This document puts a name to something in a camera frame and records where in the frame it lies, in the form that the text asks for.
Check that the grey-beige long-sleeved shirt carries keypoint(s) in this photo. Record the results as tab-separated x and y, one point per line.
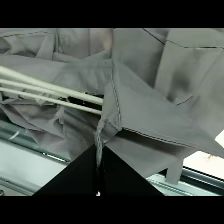
150	110

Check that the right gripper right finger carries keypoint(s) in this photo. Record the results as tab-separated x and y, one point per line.
126	176

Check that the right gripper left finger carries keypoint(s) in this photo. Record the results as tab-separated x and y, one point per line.
76	176

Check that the white clothes hanger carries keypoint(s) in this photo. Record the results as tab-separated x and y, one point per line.
50	87

